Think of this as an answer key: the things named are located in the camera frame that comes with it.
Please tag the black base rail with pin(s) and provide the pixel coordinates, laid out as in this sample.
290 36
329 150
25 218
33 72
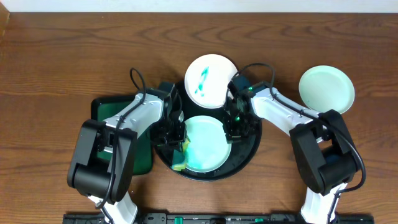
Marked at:
163 218

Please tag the green rectangular sponge tray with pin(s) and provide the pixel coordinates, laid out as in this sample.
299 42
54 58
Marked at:
105 107

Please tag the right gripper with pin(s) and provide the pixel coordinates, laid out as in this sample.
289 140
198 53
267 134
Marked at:
234 135

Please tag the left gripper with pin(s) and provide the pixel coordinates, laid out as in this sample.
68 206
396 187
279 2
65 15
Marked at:
169 137

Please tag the pink plate with green stain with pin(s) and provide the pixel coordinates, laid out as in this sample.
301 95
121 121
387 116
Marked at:
206 80

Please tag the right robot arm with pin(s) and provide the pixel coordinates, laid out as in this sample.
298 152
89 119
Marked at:
325 154

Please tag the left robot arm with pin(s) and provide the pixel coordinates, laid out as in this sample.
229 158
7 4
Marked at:
103 161

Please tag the round black tray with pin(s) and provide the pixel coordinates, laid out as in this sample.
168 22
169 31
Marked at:
241 152

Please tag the green yellow sponge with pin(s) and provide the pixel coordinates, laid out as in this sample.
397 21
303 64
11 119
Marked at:
179 161

